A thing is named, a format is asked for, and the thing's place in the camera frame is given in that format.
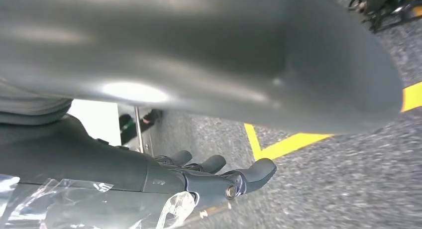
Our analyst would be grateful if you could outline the black ribbed object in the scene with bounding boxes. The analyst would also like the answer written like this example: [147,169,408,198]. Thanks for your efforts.
[347,0,422,33]

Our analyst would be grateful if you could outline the white desk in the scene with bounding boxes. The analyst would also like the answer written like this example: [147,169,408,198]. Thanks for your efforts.
[67,99,122,146]

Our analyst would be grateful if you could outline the yellow floor tape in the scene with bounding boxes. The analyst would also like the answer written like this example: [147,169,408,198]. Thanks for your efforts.
[244,82,422,161]

